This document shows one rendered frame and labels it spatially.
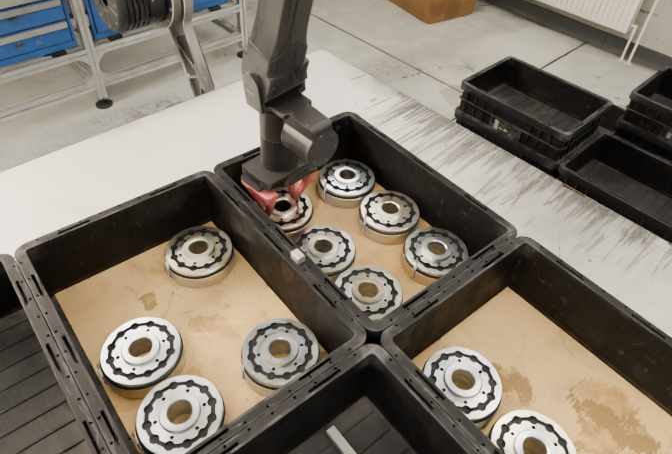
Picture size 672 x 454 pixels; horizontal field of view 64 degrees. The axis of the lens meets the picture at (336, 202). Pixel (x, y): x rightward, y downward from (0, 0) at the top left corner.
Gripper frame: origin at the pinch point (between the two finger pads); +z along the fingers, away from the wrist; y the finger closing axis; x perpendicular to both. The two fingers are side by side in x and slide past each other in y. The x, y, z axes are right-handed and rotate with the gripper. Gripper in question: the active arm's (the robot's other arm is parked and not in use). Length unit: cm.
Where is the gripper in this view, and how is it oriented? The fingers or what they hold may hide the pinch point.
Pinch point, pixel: (280, 203)
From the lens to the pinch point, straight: 90.6
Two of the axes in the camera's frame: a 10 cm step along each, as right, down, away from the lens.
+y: 6.9, -4.6, 5.6
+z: -0.6, 7.4, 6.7
